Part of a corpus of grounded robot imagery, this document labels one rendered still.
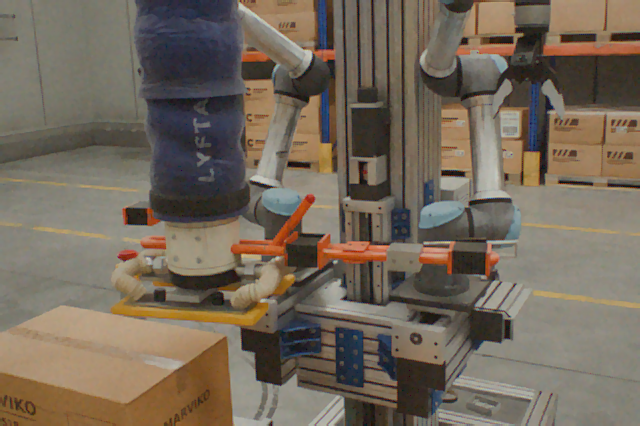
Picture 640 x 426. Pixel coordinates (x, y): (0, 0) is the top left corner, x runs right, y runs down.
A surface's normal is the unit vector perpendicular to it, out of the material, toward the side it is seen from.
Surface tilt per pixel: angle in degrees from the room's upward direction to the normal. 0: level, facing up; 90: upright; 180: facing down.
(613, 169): 91
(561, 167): 93
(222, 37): 81
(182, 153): 73
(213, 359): 90
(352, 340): 90
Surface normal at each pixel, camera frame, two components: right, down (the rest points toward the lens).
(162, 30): -0.24, -0.02
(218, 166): 0.48, -0.07
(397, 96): -0.46, 0.22
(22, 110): 0.89, 0.08
